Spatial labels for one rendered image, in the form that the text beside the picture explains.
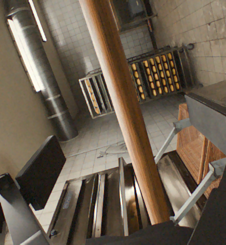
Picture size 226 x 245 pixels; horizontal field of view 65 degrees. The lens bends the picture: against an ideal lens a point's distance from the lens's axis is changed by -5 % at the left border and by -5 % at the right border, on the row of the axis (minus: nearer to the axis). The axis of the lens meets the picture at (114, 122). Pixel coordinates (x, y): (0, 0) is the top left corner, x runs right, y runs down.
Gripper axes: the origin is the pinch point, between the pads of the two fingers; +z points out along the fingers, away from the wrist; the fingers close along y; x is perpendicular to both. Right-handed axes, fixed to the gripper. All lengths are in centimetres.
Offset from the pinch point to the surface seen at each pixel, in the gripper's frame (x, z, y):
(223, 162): -40, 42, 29
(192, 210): -99, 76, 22
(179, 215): -60, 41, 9
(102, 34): 9.1, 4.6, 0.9
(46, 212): -100, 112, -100
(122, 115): 0.2, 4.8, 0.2
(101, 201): -100, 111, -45
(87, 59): 30, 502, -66
